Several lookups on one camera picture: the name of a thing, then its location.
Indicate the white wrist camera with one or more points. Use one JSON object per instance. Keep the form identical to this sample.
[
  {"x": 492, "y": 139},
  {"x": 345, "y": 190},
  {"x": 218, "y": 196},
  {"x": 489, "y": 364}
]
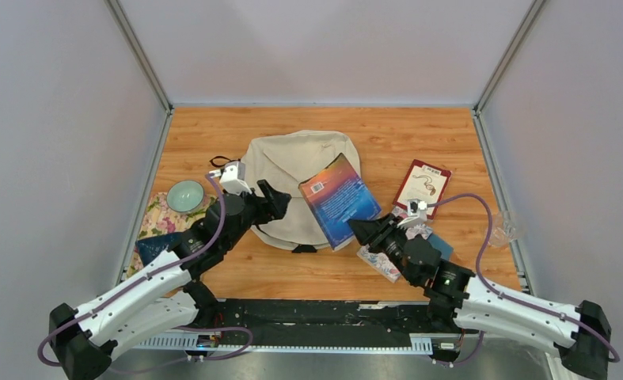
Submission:
[
  {"x": 232, "y": 178},
  {"x": 414, "y": 214}
]

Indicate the aluminium frame rail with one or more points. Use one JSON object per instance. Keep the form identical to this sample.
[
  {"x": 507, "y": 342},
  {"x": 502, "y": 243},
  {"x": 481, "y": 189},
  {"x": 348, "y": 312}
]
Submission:
[{"x": 195, "y": 338}]

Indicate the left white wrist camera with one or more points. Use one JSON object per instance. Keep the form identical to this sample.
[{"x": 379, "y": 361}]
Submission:
[{"x": 232, "y": 178}]

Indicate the red white cover book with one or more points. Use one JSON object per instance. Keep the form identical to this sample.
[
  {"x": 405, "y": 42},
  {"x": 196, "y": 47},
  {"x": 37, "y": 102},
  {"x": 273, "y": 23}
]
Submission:
[{"x": 423, "y": 181}]

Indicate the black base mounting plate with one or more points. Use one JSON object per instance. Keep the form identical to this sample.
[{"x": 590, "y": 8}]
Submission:
[{"x": 329, "y": 324}]

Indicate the floral rectangular tray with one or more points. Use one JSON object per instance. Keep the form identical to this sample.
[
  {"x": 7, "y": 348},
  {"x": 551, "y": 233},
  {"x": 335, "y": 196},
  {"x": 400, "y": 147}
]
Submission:
[{"x": 161, "y": 219}]

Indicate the light green ceramic bowl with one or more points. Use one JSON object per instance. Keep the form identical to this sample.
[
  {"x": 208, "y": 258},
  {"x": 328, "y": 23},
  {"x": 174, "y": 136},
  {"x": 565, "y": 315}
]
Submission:
[{"x": 185, "y": 196}]

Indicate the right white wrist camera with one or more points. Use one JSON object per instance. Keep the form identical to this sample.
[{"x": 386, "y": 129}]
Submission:
[{"x": 414, "y": 214}]

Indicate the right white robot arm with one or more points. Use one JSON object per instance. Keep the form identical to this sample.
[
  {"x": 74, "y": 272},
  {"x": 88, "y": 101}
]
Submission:
[{"x": 579, "y": 335}]

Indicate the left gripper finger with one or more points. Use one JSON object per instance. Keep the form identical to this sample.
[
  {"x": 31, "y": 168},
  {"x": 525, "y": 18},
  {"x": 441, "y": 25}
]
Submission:
[
  {"x": 278, "y": 203},
  {"x": 268, "y": 192}
]

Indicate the dark blue leaf plate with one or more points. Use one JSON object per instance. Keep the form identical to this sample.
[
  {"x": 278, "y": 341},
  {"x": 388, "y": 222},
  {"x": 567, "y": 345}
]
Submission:
[{"x": 149, "y": 248}]

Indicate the blue sunset cover book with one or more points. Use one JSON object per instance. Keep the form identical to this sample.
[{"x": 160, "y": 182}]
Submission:
[{"x": 336, "y": 195}]

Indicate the clear plastic cup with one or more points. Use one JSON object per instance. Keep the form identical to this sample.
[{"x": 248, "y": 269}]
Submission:
[{"x": 507, "y": 226}]

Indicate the blue leather wallet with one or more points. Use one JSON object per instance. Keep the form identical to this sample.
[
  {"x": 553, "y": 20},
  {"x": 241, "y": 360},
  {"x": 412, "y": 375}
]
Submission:
[{"x": 438, "y": 243}]

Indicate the floral white cover book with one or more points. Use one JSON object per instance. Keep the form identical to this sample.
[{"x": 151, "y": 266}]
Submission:
[{"x": 381, "y": 263}]

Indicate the beige canvas backpack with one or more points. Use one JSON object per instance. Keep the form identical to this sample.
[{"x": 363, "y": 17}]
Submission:
[{"x": 285, "y": 161}]

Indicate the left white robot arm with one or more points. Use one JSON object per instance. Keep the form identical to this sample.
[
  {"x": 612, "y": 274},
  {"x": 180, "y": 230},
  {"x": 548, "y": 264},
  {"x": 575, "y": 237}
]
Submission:
[{"x": 166, "y": 294}]

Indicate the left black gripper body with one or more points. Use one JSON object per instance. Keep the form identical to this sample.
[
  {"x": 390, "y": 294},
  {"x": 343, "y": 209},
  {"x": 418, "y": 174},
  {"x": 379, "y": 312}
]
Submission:
[{"x": 256, "y": 211}]

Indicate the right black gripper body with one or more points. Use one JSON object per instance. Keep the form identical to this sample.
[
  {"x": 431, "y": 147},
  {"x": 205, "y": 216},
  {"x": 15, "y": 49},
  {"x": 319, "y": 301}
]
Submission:
[{"x": 389, "y": 240}]

